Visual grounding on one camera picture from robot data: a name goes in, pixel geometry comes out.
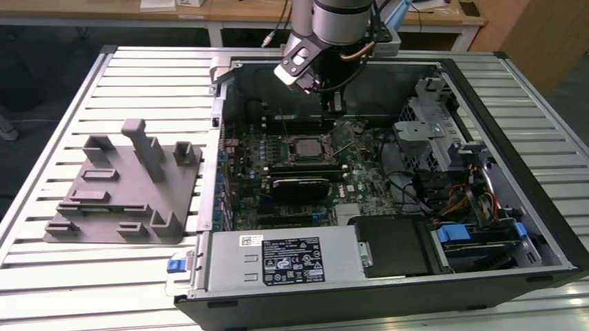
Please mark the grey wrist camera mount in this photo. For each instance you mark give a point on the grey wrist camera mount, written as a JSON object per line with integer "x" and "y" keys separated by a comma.
{"x": 387, "y": 46}

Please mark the small silver heatsink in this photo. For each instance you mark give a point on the small silver heatsink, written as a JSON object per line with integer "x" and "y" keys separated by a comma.
{"x": 347, "y": 210}

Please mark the RAM stick with white sticker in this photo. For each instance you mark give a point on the RAM stick with white sticker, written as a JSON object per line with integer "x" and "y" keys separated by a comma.
{"x": 284, "y": 118}

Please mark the wooden desk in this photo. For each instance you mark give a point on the wooden desk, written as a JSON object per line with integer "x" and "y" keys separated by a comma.
{"x": 192, "y": 15}

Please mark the black open PC case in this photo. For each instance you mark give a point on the black open PC case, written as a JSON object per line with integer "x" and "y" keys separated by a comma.
{"x": 322, "y": 310}

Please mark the grey metal drive cage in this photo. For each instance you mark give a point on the grey metal drive cage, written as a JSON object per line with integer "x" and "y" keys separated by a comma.
{"x": 414, "y": 134}

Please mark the black RAM stick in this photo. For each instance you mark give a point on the black RAM stick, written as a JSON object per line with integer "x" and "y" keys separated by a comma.
{"x": 306, "y": 176}

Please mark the CPU socket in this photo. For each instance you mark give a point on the CPU socket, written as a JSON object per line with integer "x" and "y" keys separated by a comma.
{"x": 322, "y": 159}

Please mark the blue case latch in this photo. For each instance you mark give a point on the blue case latch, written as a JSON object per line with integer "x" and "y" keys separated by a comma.
{"x": 175, "y": 266}

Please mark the silver CPU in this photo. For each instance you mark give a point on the silver CPU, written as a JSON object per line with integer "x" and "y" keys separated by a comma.
{"x": 308, "y": 147}

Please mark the green motherboard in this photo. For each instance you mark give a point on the green motherboard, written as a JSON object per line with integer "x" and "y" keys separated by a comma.
{"x": 248, "y": 172}

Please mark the wooden cabinet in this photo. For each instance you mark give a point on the wooden cabinet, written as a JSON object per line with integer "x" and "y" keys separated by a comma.
{"x": 542, "y": 41}

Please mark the large white box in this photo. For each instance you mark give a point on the large white box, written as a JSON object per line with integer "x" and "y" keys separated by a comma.
{"x": 156, "y": 5}

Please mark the grey power supply unit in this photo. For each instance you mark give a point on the grey power supply unit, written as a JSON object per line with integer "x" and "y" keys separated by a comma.
{"x": 229, "y": 262}

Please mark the grey chair leg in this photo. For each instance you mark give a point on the grey chair leg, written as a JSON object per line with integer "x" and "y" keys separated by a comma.
{"x": 6, "y": 132}

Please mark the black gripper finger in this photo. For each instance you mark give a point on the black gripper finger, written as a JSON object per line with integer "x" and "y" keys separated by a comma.
{"x": 340, "y": 103}
{"x": 327, "y": 103}

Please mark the blue disk carrier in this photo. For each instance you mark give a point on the blue disk carrier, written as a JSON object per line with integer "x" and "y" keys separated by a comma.
{"x": 452, "y": 234}

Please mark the black graphics card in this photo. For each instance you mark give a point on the black graphics card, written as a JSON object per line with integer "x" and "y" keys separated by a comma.
{"x": 299, "y": 188}

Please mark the black RAM slot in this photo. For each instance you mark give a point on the black RAM slot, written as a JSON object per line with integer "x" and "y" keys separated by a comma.
{"x": 293, "y": 129}

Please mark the grey parts rack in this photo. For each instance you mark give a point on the grey parts rack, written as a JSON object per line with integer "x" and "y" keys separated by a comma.
{"x": 133, "y": 193}

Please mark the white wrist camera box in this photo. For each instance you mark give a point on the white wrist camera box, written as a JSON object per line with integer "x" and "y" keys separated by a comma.
{"x": 287, "y": 74}

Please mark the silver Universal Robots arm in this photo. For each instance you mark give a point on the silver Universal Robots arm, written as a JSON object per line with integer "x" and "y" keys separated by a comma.
{"x": 340, "y": 20}

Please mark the small white box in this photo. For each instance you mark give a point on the small white box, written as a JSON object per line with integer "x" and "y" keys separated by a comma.
{"x": 191, "y": 2}

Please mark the blue plastic clip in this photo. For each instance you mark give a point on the blue plastic clip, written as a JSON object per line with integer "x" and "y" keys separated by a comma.
{"x": 521, "y": 230}

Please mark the small black desk item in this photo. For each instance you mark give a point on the small black desk item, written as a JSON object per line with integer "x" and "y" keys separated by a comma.
{"x": 470, "y": 8}

